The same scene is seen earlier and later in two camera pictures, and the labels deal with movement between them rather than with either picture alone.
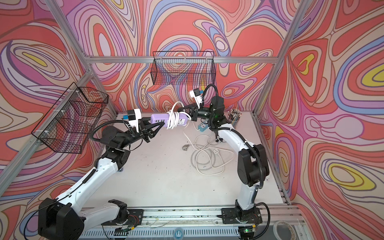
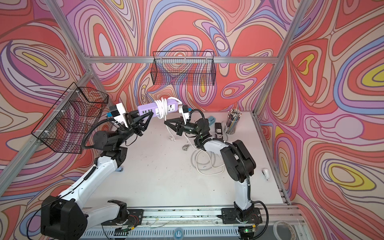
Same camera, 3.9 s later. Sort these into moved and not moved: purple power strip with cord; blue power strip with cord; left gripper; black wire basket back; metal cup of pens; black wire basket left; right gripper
Moved: left gripper; blue power strip with cord; right gripper; purple power strip with cord
Not moved: black wire basket back; black wire basket left; metal cup of pens
